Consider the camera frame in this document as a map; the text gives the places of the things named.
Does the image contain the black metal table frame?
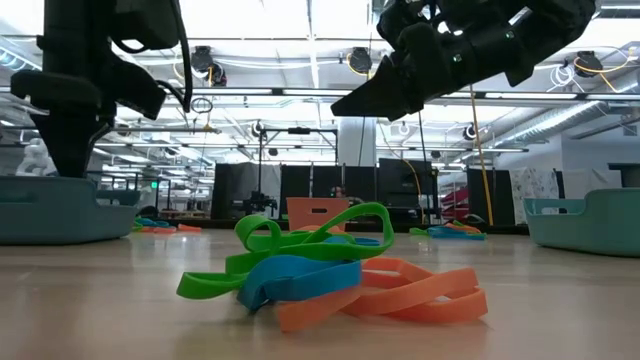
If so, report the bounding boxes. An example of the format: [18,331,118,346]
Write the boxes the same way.
[149,217,531,236]

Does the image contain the white robot figure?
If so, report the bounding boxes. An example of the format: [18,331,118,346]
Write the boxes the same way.
[14,138,51,177]

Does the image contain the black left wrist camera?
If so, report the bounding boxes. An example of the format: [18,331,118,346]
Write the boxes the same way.
[107,49,167,121]

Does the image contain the black ceiling cable reel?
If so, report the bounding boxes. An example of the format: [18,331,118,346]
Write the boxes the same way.
[189,44,229,87]
[573,49,605,79]
[347,46,374,76]

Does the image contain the silver air duct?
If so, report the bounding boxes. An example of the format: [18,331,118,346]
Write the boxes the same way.
[492,99,640,147]

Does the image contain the blue plastic basket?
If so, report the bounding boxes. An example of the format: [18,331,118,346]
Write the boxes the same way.
[0,174,142,246]

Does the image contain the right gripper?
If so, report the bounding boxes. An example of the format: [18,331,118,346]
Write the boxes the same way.
[330,0,511,123]

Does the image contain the long ceiling light rail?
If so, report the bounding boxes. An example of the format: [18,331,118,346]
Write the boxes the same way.
[0,85,640,100]

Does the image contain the black frame stand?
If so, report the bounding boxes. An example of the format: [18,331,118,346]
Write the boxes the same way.
[256,127,340,221]

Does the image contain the red rack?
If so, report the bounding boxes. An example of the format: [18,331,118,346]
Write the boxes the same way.
[440,187,470,222]

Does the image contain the black hanging cable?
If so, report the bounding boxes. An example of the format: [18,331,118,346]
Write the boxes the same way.
[417,117,427,224]

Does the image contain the black left camera cable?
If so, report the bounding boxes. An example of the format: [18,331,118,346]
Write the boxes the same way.
[154,0,194,114]

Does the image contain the dark monitor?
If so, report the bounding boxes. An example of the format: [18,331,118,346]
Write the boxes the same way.
[607,162,640,189]

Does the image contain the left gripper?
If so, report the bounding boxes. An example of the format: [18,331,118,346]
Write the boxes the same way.
[9,0,120,179]

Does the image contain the white patterned sheet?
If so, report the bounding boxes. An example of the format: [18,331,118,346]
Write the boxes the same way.
[509,167,560,225]

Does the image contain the dark grey partition panel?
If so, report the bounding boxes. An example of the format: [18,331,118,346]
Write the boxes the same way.
[211,162,282,220]

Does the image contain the yellow hanging cable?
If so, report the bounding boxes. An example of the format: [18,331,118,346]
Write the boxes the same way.
[468,84,495,227]

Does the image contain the teal plastic basket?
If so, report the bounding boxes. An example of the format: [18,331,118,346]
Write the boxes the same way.
[523,187,640,259]

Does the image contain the white column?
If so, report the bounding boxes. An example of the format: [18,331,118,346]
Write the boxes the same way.
[338,117,377,167]

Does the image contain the orange plastic basket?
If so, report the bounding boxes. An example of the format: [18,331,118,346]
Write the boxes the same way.
[286,196,351,232]

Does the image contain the black partition panel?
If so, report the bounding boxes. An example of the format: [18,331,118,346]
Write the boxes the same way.
[466,167,516,226]
[279,164,377,204]
[377,157,434,209]

